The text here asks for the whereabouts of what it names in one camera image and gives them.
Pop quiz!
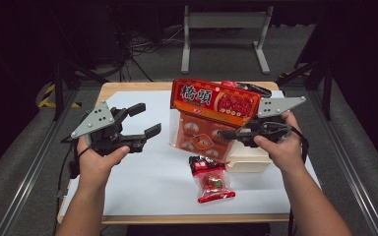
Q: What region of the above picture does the white divided storage box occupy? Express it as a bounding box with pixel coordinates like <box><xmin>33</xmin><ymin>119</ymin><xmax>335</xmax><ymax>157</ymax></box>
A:
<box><xmin>224</xmin><ymin>139</ymin><xmax>274</xmax><ymax>174</ymax></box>

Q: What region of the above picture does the black metal stand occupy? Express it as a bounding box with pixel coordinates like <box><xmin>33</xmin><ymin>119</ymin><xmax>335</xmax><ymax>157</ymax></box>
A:
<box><xmin>276</xmin><ymin>48</ymin><xmax>335</xmax><ymax>121</ymax></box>
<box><xmin>49</xmin><ymin>48</ymin><xmax>110</xmax><ymax>121</ymax></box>

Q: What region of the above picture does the bundle of floor cables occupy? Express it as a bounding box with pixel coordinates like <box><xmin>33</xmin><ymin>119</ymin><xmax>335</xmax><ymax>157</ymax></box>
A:
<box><xmin>111</xmin><ymin>6</ymin><xmax>185</xmax><ymax>83</ymax></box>

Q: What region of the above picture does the yellow and black floor tape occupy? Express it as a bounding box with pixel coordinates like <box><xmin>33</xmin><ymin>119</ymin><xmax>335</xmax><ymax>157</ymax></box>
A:
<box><xmin>37</xmin><ymin>83</ymin><xmax>82</xmax><ymax>109</ymax></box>

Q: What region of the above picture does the person's right hand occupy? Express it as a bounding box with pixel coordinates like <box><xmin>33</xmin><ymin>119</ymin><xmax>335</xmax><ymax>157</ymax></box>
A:
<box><xmin>253</xmin><ymin>110</ymin><xmax>306</xmax><ymax>175</ymax></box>

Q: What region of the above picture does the black seasoning packet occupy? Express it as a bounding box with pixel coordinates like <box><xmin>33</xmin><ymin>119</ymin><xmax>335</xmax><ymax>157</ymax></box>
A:
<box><xmin>235</xmin><ymin>82</ymin><xmax>274</xmax><ymax>99</ymax></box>

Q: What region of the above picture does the white metal stand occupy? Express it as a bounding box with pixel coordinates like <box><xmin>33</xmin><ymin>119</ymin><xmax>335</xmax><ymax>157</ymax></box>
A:
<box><xmin>180</xmin><ymin>5</ymin><xmax>275</xmax><ymax>75</ymax></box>

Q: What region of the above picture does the person's left hand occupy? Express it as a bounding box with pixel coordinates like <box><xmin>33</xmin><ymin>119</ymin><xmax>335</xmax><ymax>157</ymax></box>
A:
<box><xmin>77</xmin><ymin>135</ymin><xmax>131</xmax><ymax>192</ymax></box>

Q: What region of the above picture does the red seasoning packet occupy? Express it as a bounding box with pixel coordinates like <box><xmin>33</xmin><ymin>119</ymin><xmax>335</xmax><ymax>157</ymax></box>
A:
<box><xmin>220</xmin><ymin>80</ymin><xmax>241</xmax><ymax>89</ymax></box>

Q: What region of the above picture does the white table sheet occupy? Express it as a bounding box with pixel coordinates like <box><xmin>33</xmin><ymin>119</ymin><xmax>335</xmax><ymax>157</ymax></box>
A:
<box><xmin>58</xmin><ymin>89</ymin><xmax>321</xmax><ymax>217</ymax></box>

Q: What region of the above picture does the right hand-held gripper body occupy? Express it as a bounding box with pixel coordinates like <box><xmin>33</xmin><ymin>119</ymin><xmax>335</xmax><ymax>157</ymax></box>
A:
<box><xmin>236</xmin><ymin>95</ymin><xmax>307</xmax><ymax>148</ymax></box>

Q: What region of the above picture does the large orange seasoning packet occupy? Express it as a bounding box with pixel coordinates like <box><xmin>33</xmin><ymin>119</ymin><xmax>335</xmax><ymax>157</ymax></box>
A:
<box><xmin>168</xmin><ymin>78</ymin><xmax>263</xmax><ymax>163</ymax></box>

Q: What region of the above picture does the small red clear-window packet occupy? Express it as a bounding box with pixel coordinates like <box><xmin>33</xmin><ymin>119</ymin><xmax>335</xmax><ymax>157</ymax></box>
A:
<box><xmin>188</xmin><ymin>154</ymin><xmax>237</xmax><ymax>205</ymax></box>

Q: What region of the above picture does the aluminium floor rail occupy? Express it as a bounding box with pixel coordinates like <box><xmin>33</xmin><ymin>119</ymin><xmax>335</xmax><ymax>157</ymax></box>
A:
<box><xmin>0</xmin><ymin>88</ymin><xmax>81</xmax><ymax>236</ymax></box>
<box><xmin>307</xmin><ymin>88</ymin><xmax>378</xmax><ymax>236</ymax></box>

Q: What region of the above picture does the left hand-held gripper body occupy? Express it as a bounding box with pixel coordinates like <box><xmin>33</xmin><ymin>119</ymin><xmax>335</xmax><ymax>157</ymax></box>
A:
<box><xmin>71</xmin><ymin>100</ymin><xmax>145</xmax><ymax>157</ymax></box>

